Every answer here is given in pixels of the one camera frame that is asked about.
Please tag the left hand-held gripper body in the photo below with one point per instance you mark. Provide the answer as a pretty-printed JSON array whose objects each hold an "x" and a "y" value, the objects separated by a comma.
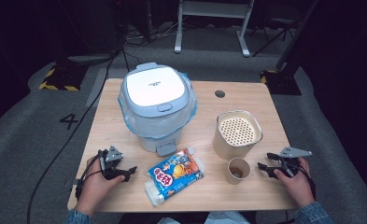
[{"x": 112, "y": 154}]

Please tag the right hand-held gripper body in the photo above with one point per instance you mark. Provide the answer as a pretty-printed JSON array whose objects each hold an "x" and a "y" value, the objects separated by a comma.
[{"x": 293, "y": 152}]

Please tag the tan paper cup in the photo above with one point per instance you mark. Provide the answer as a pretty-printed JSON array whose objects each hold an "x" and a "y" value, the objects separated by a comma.
[{"x": 245, "y": 172}]

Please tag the dark tea dregs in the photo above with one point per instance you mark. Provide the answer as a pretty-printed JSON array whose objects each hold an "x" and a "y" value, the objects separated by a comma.
[{"x": 236, "y": 172}]

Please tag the blue snack packet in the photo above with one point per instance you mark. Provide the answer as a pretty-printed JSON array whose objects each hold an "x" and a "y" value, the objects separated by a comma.
[{"x": 175, "y": 174}]

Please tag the beige canister with perforated strainer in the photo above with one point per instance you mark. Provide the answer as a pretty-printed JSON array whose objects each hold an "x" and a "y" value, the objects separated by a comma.
[{"x": 224, "y": 146}]

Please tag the white and blue pedal bin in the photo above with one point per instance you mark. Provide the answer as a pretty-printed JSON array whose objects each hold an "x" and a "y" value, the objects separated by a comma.
[{"x": 154, "y": 87}]

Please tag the person's right hand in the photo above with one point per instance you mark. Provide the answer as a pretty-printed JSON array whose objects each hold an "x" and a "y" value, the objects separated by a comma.
[{"x": 298, "y": 186}]

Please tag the person's left hand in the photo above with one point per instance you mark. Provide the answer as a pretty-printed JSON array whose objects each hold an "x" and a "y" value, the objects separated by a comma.
[{"x": 94, "y": 189}]

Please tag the grey tape piece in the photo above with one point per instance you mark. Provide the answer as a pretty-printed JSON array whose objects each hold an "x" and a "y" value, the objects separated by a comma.
[{"x": 72, "y": 182}]

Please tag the blue plastic bin liner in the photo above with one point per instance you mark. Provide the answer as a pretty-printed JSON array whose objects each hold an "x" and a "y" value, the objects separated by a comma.
[{"x": 153, "y": 124}]

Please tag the person's legs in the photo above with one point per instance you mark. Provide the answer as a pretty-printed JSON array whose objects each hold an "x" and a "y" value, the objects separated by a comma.
[{"x": 221, "y": 218}]

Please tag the black stand with striped base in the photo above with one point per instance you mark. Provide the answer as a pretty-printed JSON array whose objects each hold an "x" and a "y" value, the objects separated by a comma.
[
  {"x": 284, "y": 82},
  {"x": 64, "y": 79}
]

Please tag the black tripod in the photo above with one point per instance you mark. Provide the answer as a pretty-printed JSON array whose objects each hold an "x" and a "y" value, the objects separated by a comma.
[{"x": 277, "y": 32}]

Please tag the white desk frame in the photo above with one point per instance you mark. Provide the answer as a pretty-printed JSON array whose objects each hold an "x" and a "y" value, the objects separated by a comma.
[{"x": 214, "y": 9}]

